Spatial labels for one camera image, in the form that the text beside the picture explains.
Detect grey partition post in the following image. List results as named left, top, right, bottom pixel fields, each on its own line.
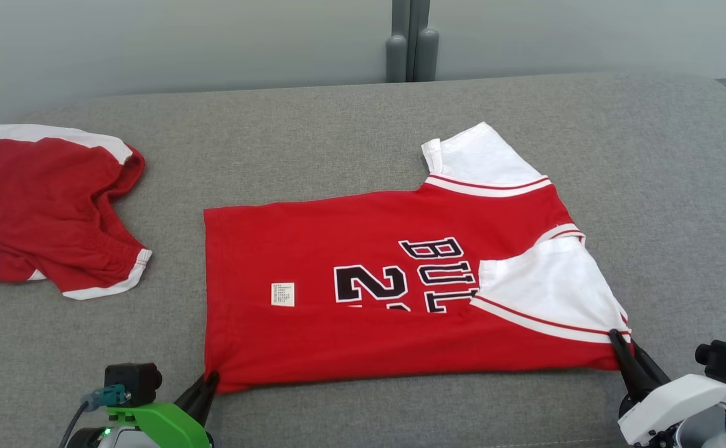
left=385, top=0, right=440, bottom=83

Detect black left camera cable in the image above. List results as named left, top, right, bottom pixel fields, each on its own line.
left=58, top=401, right=90, bottom=448

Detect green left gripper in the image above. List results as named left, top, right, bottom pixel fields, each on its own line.
left=105, top=373, right=219, bottom=448

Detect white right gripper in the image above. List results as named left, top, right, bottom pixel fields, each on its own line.
left=609, top=329, right=726, bottom=447

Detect red white basketball jersey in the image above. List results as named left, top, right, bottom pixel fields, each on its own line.
left=203, top=121, right=634, bottom=394

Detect teal left cable connector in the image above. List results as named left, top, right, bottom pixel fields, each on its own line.
left=82, top=384, right=132, bottom=413

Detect red white shorts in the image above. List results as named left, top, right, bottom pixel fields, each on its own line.
left=0, top=123, right=153, bottom=301

